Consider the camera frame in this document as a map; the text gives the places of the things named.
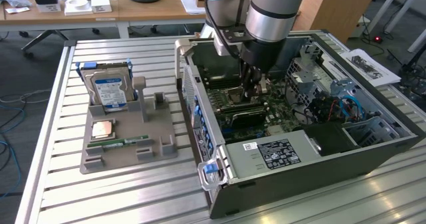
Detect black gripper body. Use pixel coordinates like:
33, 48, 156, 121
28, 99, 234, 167
240, 38, 286, 73

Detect graphics card with black cooler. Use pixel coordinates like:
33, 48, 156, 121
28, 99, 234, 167
229, 108, 268, 131

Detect metal socket cover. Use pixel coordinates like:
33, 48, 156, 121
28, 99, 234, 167
258, 74, 270, 93

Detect black RAM slot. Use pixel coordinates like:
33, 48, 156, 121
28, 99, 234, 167
205, 74, 244, 83
208, 80, 244, 89

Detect CPU socket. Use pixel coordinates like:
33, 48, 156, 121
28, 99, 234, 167
226, 87, 248, 106

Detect black RAM stick with sticker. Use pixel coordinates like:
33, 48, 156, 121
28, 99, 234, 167
217, 104, 269, 116

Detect green motherboard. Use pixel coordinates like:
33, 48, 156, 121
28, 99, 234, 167
198, 66, 310, 145

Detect white paper stack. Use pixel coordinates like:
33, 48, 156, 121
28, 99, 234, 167
180, 0, 208, 14

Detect grey power supply unit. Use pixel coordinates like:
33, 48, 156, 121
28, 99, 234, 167
224, 130, 322, 180

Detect printed paper sheets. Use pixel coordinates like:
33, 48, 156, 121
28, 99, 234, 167
338, 48, 402, 87

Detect wooden office desk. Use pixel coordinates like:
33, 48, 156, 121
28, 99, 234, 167
0, 0, 121, 32
117, 0, 302, 39

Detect grey parts rack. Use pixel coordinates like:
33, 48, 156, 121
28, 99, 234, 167
78, 76, 181, 175

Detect hard disk with blue label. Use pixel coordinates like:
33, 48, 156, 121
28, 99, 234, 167
82, 69, 130, 113

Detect open dark PC case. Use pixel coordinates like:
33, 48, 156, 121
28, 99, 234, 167
174, 33, 421, 220

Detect metal disk bay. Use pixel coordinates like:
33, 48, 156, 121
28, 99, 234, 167
341, 115, 401, 149

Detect black tripod stand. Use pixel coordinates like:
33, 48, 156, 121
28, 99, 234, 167
385, 30, 426, 96

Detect green RAM stick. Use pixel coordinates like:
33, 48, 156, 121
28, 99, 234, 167
88, 135, 150, 148

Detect blue disk caddy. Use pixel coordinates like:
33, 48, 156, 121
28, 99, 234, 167
74, 59, 134, 110

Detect copper-toned CPU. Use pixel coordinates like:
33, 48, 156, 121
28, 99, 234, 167
90, 121, 113, 139

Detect small white box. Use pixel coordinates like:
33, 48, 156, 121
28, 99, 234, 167
90, 0, 112, 13

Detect flat white box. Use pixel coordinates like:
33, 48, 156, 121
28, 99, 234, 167
64, 4, 94, 16

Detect white tape roll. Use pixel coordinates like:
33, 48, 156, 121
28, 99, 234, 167
65, 0, 90, 10

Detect grey office chair base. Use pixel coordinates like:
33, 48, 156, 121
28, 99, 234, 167
19, 28, 101, 59

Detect white box with black lid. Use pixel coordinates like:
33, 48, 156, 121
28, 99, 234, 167
33, 0, 63, 12

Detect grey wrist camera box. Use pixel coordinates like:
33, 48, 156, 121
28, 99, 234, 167
213, 38, 241, 57

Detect red wire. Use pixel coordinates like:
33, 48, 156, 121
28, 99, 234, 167
327, 99, 338, 121

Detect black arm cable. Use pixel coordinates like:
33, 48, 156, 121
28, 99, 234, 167
204, 0, 241, 59

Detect blue wire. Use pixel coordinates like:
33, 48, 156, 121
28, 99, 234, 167
341, 95, 367, 122

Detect white wall box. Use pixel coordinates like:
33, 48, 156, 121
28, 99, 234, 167
347, 21, 366, 41

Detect white table frame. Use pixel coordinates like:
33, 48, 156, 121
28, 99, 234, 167
365, 0, 426, 54

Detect white floor cable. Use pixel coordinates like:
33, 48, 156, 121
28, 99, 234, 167
0, 89, 52, 104

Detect blue floor cable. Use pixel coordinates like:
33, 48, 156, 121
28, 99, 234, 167
0, 104, 27, 199

